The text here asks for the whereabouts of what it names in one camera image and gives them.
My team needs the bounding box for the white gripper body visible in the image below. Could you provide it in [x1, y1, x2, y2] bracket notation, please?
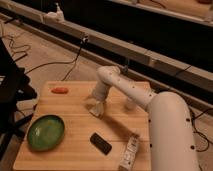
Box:
[88, 95, 105, 104]

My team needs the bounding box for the white sponge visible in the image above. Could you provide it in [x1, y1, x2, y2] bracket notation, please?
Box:
[89, 103, 104, 117]

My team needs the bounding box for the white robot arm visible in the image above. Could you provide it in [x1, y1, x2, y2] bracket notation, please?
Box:
[90, 66, 199, 171]

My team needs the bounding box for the orange carrot toy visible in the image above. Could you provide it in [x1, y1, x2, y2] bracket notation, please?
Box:
[51, 87, 69, 94]

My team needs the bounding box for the green bowl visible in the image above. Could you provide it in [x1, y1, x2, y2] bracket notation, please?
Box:
[27, 115, 65, 152]

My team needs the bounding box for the black chair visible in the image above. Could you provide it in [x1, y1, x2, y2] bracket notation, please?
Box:
[0, 38, 37, 161]

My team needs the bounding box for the black floor cable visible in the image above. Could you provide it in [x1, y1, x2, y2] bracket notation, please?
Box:
[24, 35, 90, 82]

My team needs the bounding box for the white object on rail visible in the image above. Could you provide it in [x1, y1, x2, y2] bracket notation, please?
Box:
[46, 3, 65, 22]

